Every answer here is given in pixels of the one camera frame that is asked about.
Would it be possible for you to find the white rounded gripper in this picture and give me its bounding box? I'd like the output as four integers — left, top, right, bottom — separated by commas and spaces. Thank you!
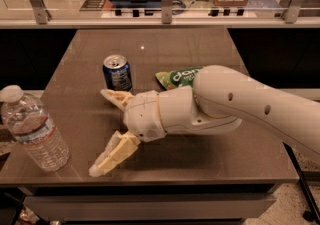
89, 89, 166, 177

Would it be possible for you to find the blue soda can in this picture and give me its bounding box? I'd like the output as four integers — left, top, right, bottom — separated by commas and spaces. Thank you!
102, 54, 132, 91

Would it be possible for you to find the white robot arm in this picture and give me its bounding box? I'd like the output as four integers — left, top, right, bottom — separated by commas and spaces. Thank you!
89, 65, 320, 177

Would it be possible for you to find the clear plastic water bottle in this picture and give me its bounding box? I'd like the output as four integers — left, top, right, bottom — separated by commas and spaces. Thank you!
1, 85, 70, 172

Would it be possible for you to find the green snack bag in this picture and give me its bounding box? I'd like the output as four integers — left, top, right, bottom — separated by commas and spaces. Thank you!
155, 66, 202, 90

